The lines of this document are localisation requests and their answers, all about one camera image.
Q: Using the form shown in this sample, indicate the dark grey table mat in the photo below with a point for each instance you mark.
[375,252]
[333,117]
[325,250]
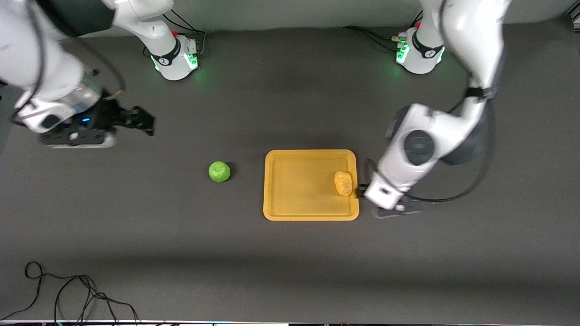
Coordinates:
[290,271]

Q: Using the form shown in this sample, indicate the yellow rectangular tray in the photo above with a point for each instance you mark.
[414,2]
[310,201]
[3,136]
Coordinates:
[299,190]

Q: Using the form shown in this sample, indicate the green apple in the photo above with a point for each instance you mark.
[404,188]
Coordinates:
[219,172]

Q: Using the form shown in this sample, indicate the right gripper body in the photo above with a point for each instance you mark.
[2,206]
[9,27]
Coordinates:
[108,114]

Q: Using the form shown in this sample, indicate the yellow potato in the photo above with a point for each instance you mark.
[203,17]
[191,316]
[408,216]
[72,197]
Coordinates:
[343,184]

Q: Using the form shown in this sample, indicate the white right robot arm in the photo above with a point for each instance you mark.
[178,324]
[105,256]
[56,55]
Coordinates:
[27,54]

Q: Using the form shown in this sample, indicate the dark metal frame rail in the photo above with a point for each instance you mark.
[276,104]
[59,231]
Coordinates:
[575,18]

